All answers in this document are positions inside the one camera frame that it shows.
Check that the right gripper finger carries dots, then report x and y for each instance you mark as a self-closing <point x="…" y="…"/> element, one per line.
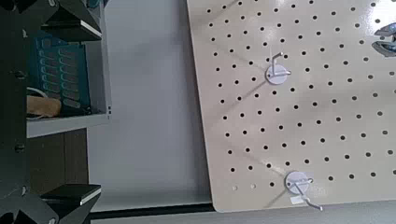
<point x="71" y="21"/>
<point x="71" y="199"/>

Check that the grey blue plastic crate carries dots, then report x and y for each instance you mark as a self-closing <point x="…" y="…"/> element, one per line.
<point x="99" y="77"/>

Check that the small white grey tool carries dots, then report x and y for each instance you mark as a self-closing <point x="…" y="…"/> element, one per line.
<point x="37" y="90"/>

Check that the white partition panel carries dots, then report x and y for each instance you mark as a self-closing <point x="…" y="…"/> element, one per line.
<point x="146" y="93"/>

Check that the white pegboard hook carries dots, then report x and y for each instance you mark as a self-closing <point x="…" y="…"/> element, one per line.
<point x="295" y="180"/>
<point x="276" y="76"/>

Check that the small white paper label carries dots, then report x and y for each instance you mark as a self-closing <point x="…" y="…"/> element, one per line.
<point x="298" y="200"/>

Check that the white perforated pegboard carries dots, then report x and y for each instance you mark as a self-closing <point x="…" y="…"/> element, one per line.
<point x="291" y="135"/>

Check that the black adjustable wrench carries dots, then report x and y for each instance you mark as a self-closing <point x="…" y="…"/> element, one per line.
<point x="387" y="48"/>

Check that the black partition post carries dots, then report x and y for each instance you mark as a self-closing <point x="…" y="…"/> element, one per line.
<point x="149" y="211"/>

